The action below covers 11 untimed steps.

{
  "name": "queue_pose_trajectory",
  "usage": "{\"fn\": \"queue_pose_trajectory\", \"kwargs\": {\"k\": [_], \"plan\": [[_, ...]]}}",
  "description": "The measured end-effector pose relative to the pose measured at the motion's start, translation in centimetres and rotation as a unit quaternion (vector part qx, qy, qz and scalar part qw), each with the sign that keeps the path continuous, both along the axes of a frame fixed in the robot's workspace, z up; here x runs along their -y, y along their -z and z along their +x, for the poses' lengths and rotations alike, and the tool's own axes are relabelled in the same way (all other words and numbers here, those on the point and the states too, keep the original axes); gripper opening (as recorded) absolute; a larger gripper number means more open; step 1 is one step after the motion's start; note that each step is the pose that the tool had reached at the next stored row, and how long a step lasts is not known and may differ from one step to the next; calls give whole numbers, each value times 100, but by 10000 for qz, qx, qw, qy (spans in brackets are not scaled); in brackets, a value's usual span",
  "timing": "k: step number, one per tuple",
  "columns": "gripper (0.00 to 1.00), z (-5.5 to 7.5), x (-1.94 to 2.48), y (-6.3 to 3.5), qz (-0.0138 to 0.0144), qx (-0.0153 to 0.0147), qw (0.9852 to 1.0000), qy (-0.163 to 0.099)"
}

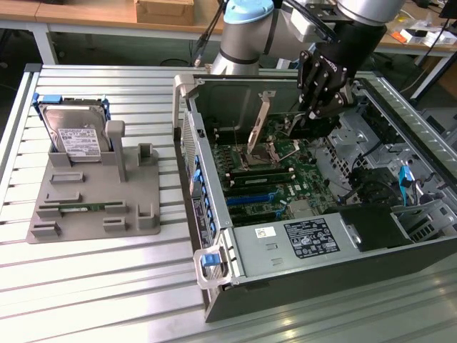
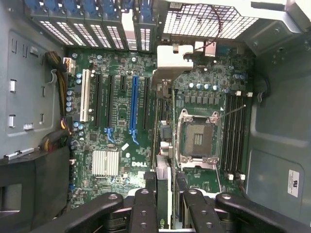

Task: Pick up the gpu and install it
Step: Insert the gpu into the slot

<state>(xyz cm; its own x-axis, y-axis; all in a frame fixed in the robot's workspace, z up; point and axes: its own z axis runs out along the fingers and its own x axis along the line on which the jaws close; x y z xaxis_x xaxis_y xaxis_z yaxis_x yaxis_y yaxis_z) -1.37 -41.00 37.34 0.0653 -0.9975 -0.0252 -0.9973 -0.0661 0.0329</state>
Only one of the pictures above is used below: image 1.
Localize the orange and white box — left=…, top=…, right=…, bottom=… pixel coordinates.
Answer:
left=391, top=27, right=429, bottom=46

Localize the grey power supply unit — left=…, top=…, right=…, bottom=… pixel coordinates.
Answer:
left=231, top=212, right=361, bottom=279

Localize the green motherboard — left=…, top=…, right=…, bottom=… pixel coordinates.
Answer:
left=210, top=117, right=340, bottom=228

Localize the open black PC case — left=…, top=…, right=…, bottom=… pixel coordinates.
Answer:
left=172, top=73, right=457, bottom=324

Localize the black expansion slot blue latch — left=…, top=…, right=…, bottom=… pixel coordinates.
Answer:
left=228, top=206, right=283, bottom=222

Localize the metal disk bay cage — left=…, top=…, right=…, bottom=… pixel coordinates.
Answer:
left=321, top=89, right=422, bottom=201

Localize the wooden desk white frame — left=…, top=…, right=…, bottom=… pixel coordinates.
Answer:
left=0, top=0, right=226, bottom=65

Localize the grey computer case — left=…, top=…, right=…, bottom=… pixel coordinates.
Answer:
left=419, top=106, right=457, bottom=144

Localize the blue disk wire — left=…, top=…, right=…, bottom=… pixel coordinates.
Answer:
left=399, top=164, right=412, bottom=208

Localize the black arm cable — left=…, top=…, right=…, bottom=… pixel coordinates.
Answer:
left=192, top=0, right=229, bottom=68

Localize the green RAM stick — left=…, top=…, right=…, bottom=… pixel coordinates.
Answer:
left=39, top=202, right=124, bottom=212

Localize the brown cardboard box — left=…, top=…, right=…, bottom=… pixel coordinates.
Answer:
left=134, top=0, right=196, bottom=25

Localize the hard disk with blue bracket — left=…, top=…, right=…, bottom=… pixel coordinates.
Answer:
left=31, top=93, right=112, bottom=164

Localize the black plastic shroud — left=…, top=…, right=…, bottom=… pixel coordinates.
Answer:
left=338, top=205, right=422, bottom=253

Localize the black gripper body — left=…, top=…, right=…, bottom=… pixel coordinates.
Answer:
left=313, top=21, right=389, bottom=79

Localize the plain black expansion slot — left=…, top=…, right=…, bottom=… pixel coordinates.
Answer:
left=225, top=184, right=292, bottom=197

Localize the metal socket cover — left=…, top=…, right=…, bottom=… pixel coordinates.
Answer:
left=269, top=139, right=303, bottom=161

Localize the CPU socket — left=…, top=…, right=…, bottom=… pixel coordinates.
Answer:
left=239, top=144, right=276, bottom=171

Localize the clear case handle blue tab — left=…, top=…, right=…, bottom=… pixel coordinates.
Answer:
left=192, top=244, right=229, bottom=289

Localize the black RAM stick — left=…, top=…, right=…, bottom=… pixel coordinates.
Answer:
left=228, top=172, right=296, bottom=187

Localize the cluttered wooden desk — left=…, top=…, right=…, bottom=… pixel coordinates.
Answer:
left=371, top=0, right=457, bottom=101

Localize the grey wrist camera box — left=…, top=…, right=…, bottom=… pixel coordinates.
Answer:
left=289, top=5, right=338, bottom=43

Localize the white flat box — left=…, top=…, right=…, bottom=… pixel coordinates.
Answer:
left=423, top=30, right=457, bottom=47

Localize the graphics card with metal bracket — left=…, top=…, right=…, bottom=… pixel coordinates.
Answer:
left=246, top=91, right=343, bottom=157

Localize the grey plastic parts rack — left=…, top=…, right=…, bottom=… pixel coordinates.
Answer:
left=26, top=119, right=161, bottom=245

